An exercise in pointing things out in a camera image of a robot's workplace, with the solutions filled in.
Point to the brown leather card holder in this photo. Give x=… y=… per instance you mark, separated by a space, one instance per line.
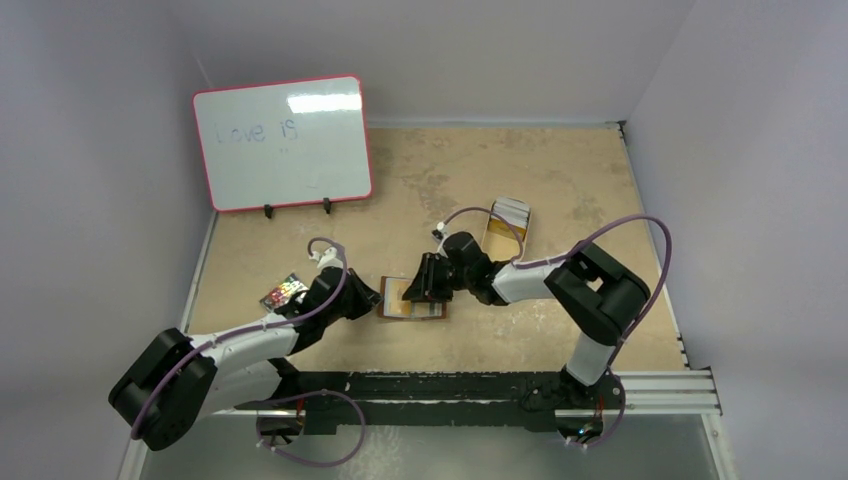
x=379 y=309

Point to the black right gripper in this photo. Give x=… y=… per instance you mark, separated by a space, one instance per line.
x=435 y=277

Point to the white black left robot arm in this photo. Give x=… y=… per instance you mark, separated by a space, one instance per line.
x=179 y=379

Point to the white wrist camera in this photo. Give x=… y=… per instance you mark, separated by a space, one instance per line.
x=440 y=232
x=331 y=257

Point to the pink framed whiteboard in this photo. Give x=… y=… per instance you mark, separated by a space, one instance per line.
x=282 y=144

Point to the pack of coloured markers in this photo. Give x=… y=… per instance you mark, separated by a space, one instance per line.
x=283 y=292

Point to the beige oval card tray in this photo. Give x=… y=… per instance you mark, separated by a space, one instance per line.
x=501 y=248

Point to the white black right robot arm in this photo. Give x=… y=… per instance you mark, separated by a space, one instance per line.
x=602 y=296

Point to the aluminium rail frame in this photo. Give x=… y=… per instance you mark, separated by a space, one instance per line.
x=317 y=403

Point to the yellow credit card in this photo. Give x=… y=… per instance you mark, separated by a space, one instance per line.
x=392 y=290
x=423 y=310

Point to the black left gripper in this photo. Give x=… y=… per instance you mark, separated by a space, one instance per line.
x=367 y=298

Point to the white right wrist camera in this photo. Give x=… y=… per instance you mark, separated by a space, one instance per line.
x=440 y=232

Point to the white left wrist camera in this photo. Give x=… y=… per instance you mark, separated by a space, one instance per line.
x=331 y=257

